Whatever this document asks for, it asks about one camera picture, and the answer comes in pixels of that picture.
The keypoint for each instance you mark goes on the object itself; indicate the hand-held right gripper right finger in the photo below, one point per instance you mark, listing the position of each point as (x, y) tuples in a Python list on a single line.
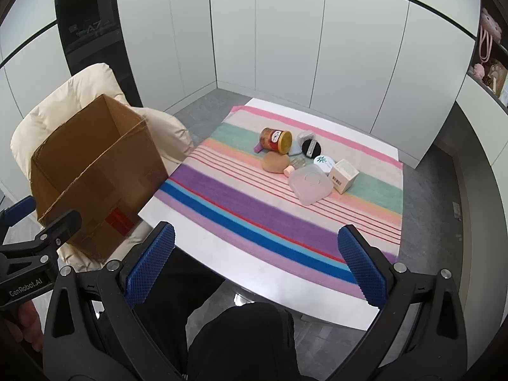
[(363, 266)]

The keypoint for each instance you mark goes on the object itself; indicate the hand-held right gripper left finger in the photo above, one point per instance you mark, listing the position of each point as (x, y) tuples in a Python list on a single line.
[(153, 264)]

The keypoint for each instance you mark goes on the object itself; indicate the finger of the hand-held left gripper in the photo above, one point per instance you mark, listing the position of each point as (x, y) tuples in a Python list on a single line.
[(63, 226), (20, 211)]

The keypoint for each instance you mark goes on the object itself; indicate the brown cardboard box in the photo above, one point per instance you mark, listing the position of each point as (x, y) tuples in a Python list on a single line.
[(99, 190)]

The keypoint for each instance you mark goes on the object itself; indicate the white small carton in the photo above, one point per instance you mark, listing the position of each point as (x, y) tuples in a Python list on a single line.
[(343, 176)]

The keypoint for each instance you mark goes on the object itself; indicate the translucent heart-shaped case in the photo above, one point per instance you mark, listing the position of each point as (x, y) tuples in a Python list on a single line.
[(309, 186)]

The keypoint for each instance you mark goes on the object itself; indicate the white round jar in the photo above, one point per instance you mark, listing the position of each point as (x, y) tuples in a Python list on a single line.
[(323, 162)]

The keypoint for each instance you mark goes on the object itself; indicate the pink capped bottle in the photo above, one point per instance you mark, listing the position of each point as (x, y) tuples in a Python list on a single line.
[(293, 166)]

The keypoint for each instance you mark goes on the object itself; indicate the black powder puff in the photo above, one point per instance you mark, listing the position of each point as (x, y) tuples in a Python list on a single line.
[(311, 149)]

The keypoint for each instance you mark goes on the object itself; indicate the tan makeup sponge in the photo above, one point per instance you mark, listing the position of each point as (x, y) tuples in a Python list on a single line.
[(276, 162)]

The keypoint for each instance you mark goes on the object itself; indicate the clear small plastic box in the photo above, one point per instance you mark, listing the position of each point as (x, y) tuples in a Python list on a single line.
[(305, 135)]

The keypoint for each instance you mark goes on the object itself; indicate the red can with gold lid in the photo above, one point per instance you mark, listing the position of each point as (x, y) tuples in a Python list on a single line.
[(274, 138)]

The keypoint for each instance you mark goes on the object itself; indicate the purple tube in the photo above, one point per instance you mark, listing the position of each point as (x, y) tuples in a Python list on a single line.
[(258, 149)]

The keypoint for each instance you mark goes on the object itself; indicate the person's left hand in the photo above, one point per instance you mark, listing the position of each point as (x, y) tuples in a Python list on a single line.
[(26, 323)]

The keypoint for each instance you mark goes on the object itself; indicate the person's black trousers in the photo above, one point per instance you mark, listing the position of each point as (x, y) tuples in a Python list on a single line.
[(238, 341)]

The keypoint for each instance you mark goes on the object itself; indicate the cream puffer jacket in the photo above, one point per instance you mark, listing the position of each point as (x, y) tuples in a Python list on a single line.
[(59, 99)]

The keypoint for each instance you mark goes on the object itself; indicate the striped blanket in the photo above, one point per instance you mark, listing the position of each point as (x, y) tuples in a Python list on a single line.
[(258, 206)]

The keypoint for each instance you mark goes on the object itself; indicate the pink plush toy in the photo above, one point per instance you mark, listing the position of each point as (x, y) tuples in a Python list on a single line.
[(477, 70)]

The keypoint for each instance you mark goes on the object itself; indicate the pink bag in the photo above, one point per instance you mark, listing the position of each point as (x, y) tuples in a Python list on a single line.
[(487, 31)]

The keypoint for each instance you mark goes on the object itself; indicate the wall outlet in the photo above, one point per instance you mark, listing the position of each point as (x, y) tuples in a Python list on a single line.
[(457, 211)]

